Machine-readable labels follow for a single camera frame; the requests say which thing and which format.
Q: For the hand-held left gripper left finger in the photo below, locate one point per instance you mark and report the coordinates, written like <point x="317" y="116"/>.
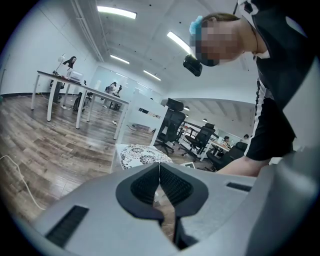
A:
<point x="105" y="225"/>

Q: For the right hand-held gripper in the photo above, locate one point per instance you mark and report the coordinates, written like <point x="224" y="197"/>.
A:
<point x="189" y="165"/>

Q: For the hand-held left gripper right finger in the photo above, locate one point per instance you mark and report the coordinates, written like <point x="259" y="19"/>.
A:
<point x="215" y="195"/>

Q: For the black white floral cushion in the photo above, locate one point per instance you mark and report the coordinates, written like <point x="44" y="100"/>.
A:
<point x="145" y="156"/>

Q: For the person's right forearm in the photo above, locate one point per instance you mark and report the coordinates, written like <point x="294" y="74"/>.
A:
<point x="240" y="167"/>

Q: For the black mesh office chair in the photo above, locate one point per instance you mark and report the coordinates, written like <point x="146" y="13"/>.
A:
<point x="200" y="138"/>
<point x="227" y="157"/>
<point x="171" y="120"/>

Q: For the wooden desk with white legs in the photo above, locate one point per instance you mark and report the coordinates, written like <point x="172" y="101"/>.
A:
<point x="220" y="145"/>

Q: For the small white power strip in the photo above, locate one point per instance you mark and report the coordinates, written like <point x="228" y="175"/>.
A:
<point x="114" y="122"/>

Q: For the ceiling strip light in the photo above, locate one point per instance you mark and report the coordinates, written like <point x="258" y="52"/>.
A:
<point x="152" y="75"/>
<point x="178" y="42"/>
<point x="117" y="12"/>
<point x="120" y="59"/>

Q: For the white square table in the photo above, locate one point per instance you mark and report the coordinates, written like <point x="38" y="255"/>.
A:
<point x="105" y="95"/>

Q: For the person's black white shirt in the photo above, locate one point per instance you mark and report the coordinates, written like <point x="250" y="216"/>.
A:
<point x="280" y="82"/>

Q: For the black backpack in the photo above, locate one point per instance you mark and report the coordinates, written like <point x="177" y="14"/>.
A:
<point x="79" y="102"/>

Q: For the person's head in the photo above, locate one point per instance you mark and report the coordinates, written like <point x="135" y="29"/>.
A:
<point x="225" y="40"/>

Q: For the blue hair clip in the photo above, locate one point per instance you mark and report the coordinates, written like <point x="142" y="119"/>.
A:
<point x="195" y="25"/>

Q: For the white printer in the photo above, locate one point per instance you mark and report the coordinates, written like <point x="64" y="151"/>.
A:
<point x="75" y="75"/>

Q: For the dark top white leg desk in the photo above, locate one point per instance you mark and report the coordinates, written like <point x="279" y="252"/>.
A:
<point x="50" y="75"/>

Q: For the slim white desk lamp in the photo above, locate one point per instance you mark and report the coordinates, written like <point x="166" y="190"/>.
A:
<point x="61" y="58"/>

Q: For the black head camera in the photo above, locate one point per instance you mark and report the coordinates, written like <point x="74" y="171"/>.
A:
<point x="192" y="65"/>

